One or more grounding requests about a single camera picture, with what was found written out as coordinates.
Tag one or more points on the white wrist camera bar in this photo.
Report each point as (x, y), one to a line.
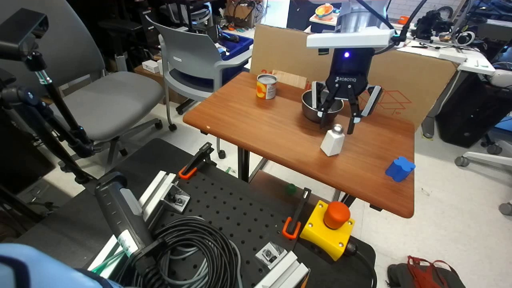
(353, 38)

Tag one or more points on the red and black bag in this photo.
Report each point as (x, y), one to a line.
(425, 274)

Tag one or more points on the long aluminium rail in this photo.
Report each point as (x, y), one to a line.
(154, 192)

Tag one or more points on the black table leg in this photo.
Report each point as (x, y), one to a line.
(244, 162)

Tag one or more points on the small white bottle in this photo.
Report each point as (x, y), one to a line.
(333, 142)

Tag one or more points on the short aluminium rail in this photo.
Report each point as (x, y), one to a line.
(282, 269)

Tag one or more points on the light grey plastic chair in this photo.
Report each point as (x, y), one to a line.
(194, 58)

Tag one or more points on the orange and black clamp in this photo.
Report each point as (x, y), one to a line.
(197, 160)
(297, 216)

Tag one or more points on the black power box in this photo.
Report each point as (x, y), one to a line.
(122, 210)

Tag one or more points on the blue storage bin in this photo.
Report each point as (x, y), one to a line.
(234, 45)

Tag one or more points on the white cluttered desk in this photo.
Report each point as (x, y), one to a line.
(469, 59)

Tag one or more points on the black perforated base board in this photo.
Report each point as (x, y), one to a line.
(234, 205)

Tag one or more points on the black backpack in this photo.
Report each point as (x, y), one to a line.
(469, 112)

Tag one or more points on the tin can with orange label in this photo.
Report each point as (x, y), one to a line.
(266, 88)

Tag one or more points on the cardboard back panel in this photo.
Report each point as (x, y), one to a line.
(282, 53)

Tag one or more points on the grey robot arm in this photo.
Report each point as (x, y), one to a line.
(361, 16)

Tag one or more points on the yellow emergency stop box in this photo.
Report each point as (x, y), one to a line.
(327, 234)

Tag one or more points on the metal bowl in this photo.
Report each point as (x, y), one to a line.
(308, 110)

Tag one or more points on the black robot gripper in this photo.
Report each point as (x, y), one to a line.
(349, 69)

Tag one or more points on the grey padded office chair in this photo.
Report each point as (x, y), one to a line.
(106, 98)

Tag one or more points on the blue cloth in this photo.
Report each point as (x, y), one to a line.
(37, 269)

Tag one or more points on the black camera tripod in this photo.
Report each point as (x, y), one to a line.
(58, 112)

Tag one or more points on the black camera on tripod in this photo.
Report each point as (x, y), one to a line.
(21, 29)

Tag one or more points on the blue cube block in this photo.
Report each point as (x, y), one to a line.
(399, 170)

